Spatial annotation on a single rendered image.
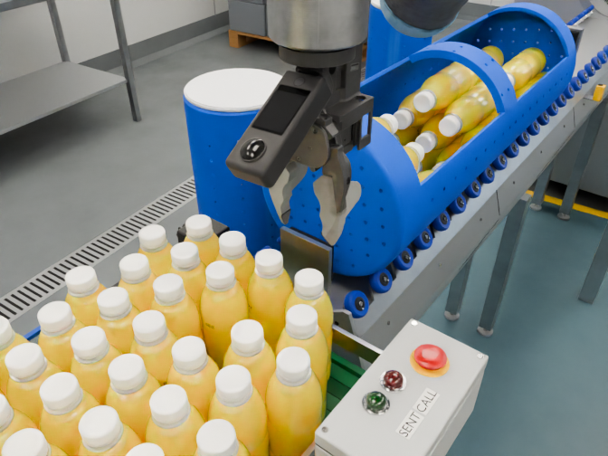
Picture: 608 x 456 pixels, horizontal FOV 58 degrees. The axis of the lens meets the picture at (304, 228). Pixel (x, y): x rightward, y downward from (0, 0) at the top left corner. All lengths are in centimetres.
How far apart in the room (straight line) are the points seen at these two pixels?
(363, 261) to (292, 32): 50
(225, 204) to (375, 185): 76
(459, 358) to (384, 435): 14
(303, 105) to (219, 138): 93
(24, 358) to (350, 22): 51
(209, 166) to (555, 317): 156
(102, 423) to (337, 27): 44
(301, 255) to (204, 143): 62
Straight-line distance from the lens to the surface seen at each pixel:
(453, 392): 63
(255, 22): 502
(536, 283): 258
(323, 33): 49
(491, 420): 203
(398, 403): 61
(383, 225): 86
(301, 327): 68
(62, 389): 67
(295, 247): 91
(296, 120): 49
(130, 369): 66
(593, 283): 252
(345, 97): 56
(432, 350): 65
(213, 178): 149
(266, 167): 47
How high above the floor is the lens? 158
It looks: 36 degrees down
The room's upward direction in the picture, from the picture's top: straight up
